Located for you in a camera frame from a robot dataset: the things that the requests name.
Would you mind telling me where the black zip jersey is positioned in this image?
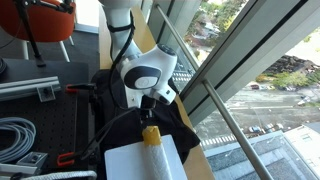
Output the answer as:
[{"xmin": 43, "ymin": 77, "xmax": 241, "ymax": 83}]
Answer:
[{"xmin": 89, "ymin": 68, "xmax": 201, "ymax": 180}]

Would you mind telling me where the white braided rope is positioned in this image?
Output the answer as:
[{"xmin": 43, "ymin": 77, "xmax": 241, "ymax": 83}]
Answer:
[{"xmin": 9, "ymin": 169, "xmax": 98, "ymax": 180}]

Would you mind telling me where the orange black bar clamp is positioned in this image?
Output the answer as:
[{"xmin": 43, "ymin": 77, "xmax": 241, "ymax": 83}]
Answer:
[
  {"xmin": 64, "ymin": 83, "xmax": 98, "ymax": 94},
  {"xmin": 56, "ymin": 151, "xmax": 101, "ymax": 168}
]

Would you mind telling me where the metal window handrail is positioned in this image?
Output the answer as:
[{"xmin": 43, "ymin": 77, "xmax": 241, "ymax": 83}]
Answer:
[{"xmin": 154, "ymin": 3, "xmax": 274, "ymax": 180}]

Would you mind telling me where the orange chair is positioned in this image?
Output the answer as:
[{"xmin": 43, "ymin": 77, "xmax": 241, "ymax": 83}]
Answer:
[{"xmin": 0, "ymin": 0, "xmax": 76, "ymax": 63}]

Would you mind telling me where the aluminium extrusion rail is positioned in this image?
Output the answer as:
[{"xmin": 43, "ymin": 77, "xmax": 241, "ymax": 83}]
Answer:
[{"xmin": 0, "ymin": 75, "xmax": 62, "ymax": 101}]

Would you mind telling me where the white roll with yellow end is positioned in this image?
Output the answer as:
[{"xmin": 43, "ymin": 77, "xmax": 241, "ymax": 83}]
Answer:
[{"xmin": 141, "ymin": 125, "xmax": 174, "ymax": 180}]

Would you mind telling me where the aluminium corner bracket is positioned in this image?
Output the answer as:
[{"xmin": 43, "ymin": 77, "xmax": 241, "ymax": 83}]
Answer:
[
  {"xmin": 15, "ymin": 151, "xmax": 49, "ymax": 168},
  {"xmin": 36, "ymin": 85, "xmax": 57, "ymax": 103}
]

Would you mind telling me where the black perforated breadboard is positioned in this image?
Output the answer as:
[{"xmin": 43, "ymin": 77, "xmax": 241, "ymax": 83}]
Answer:
[{"xmin": 0, "ymin": 89, "xmax": 91, "ymax": 174}]

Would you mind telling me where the light blue coiled cable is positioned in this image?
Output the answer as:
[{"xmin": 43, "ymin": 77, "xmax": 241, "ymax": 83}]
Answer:
[{"xmin": 0, "ymin": 116, "xmax": 37, "ymax": 164}]

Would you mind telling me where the grey window frame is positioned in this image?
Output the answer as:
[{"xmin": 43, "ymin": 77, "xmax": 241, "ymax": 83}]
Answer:
[{"xmin": 179, "ymin": 0, "xmax": 320, "ymax": 128}]

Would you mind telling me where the black tripod stand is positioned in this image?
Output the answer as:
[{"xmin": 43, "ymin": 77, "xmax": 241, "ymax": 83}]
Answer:
[{"xmin": 13, "ymin": 0, "xmax": 76, "ymax": 68}]

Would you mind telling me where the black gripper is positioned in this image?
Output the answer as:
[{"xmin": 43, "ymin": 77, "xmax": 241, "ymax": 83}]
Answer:
[{"xmin": 139, "ymin": 95, "xmax": 158, "ymax": 128}]

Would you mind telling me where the white flat board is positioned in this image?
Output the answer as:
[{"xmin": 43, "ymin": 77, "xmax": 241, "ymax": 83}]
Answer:
[{"xmin": 104, "ymin": 134, "xmax": 188, "ymax": 180}]

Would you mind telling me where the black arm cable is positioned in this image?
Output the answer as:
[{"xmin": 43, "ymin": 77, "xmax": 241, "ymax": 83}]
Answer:
[{"xmin": 79, "ymin": 11, "xmax": 141, "ymax": 161}]

